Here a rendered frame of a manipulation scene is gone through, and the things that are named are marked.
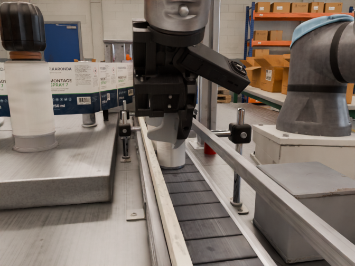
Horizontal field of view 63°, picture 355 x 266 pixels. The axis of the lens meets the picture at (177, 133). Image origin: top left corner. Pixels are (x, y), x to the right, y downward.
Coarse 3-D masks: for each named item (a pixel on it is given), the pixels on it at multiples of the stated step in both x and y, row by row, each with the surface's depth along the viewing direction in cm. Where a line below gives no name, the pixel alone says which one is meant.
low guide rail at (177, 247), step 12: (144, 132) 63; (144, 144) 59; (156, 168) 42; (156, 180) 37; (156, 192) 36; (168, 192) 34; (168, 204) 31; (168, 216) 29; (168, 228) 27; (168, 240) 26; (180, 240) 25; (180, 252) 23; (180, 264) 22; (192, 264) 22
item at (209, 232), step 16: (176, 176) 48; (192, 176) 48; (176, 192) 42; (192, 192) 42; (208, 192) 42; (176, 208) 37; (192, 208) 37; (208, 208) 37; (224, 208) 37; (192, 224) 34; (208, 224) 34; (224, 224) 34; (192, 240) 31; (208, 240) 31; (224, 240) 31; (240, 240) 31; (192, 256) 28; (208, 256) 28; (224, 256) 28; (240, 256) 28; (256, 256) 28
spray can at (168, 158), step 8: (160, 144) 51; (168, 144) 50; (184, 144) 52; (160, 152) 51; (168, 152) 50; (176, 152) 50; (184, 152) 52; (160, 160) 51; (168, 160) 51; (176, 160) 51; (184, 160) 52; (168, 168) 51; (176, 168) 51
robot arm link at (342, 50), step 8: (352, 24) 52; (344, 32) 52; (352, 32) 51; (344, 40) 52; (352, 40) 51; (344, 48) 52; (352, 48) 50; (344, 56) 52; (352, 56) 51; (344, 64) 52; (352, 64) 51; (344, 72) 53; (352, 72) 52; (352, 80) 54
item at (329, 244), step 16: (192, 128) 51; (208, 144) 41; (224, 144) 37; (224, 160) 35; (240, 160) 30; (240, 176) 30; (256, 176) 26; (256, 192) 26; (272, 192) 23; (288, 208) 21; (304, 208) 20; (304, 224) 19; (320, 224) 18; (320, 240) 17; (336, 240) 17; (336, 256) 16; (352, 256) 15
